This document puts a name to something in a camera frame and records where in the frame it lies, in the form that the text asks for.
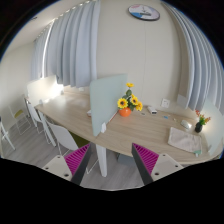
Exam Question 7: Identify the frosted desk divider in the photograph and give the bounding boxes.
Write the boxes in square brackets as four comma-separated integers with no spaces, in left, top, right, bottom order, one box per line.
[27,75,63,106]
[90,74,127,136]
[202,99,224,156]

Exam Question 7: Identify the white chair near desk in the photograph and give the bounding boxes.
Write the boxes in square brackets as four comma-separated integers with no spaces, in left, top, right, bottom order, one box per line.
[44,119,99,175]

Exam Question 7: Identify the beige folded towel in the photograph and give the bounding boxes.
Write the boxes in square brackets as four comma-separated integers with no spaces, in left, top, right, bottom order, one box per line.
[168,127,202,154]

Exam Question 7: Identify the right grey curtain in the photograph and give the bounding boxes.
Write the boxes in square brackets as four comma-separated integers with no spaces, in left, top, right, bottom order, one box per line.
[163,2,224,115]

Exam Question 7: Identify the round wall clock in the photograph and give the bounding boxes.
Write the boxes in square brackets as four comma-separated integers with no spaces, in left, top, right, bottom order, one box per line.
[128,4,160,21]

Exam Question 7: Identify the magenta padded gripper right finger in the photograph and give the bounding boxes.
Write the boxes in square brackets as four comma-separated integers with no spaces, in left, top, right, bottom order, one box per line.
[132,143,183,185]

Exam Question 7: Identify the white chair with yellow seat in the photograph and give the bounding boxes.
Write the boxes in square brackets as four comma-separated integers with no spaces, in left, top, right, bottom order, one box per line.
[9,105,31,135]

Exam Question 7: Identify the white wall socket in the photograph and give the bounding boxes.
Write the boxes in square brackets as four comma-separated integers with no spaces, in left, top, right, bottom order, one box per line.
[161,99,170,108]

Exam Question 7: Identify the white far chair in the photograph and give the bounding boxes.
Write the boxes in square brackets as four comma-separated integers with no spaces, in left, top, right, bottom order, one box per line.
[25,99,51,144]

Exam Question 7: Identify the left grey curtain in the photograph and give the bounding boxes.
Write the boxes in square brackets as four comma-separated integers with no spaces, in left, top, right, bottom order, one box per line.
[30,0,101,88]

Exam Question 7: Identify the white small box device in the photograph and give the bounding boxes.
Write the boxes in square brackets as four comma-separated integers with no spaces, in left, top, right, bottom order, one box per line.
[147,106,157,114]

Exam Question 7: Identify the frosted centre desk divider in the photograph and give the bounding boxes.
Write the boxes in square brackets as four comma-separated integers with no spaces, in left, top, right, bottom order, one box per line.
[90,74,127,136]

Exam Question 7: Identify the frosted right desk divider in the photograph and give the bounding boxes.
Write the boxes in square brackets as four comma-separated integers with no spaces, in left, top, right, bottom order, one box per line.
[202,99,224,156]

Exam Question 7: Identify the small black vase with flowers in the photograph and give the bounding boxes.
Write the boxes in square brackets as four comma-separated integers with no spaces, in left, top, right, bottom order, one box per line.
[195,110,211,133]

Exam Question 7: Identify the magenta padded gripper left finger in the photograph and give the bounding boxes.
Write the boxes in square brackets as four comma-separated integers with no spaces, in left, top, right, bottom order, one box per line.
[43,144,91,185]

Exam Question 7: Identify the frosted left desk divider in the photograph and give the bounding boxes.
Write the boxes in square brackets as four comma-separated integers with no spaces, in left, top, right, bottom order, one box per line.
[27,75,63,106]

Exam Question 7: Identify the grey curtain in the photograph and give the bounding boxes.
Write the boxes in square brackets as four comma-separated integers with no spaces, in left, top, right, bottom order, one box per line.
[30,0,101,88]
[163,2,224,115]

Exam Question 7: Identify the white computer mouse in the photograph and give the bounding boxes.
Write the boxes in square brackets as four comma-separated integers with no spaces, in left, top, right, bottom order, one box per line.
[180,120,192,129]

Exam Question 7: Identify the sunflowers in orange pot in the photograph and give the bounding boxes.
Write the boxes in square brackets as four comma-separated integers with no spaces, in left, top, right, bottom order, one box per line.
[117,83,143,117]

